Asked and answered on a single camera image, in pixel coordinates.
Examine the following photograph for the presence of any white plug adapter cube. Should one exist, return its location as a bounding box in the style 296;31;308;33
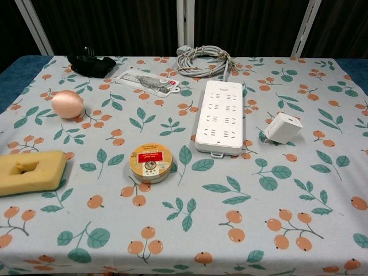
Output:
264;112;304;145

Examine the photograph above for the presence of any white power strip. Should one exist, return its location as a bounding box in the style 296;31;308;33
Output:
194;80;245;159

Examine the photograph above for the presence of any round yellow tin red label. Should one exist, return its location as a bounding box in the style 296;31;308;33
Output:
128;143;173;185

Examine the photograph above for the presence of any fish print package card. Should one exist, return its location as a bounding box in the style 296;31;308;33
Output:
110;68;181;99

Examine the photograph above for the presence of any fruit and leaf tablecloth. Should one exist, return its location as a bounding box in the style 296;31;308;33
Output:
0;55;368;276

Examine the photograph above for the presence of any black fabric glove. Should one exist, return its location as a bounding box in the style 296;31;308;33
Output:
67;46;117;79

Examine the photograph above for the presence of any copper pink egg ball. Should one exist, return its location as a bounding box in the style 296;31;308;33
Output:
51;89;85;119

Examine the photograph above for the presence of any black pleated curtain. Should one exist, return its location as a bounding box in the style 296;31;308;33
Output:
0;0;368;74

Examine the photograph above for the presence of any yellow sponge with hole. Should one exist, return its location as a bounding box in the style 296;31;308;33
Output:
0;149;68;198

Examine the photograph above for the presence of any grey coiled power cable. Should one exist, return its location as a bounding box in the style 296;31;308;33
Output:
175;45;237;83

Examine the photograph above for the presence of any white upright frame post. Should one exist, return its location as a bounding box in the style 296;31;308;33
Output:
175;0;197;53

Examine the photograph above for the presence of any white slanted frame post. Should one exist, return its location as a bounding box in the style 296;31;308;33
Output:
290;0;323;59
16;0;55;56

